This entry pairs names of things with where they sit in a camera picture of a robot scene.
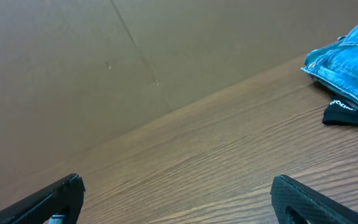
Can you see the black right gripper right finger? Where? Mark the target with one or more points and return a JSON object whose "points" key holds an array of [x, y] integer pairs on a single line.
{"points": [[296, 203]]}

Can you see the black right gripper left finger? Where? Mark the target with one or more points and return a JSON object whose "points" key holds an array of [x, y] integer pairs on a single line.
{"points": [[60, 202]]}

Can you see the blue denim jeans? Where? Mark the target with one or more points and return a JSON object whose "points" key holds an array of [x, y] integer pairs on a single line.
{"points": [[336, 67]]}

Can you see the black garment with white print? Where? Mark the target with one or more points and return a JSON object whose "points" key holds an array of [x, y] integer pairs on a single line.
{"points": [[340, 113]]}

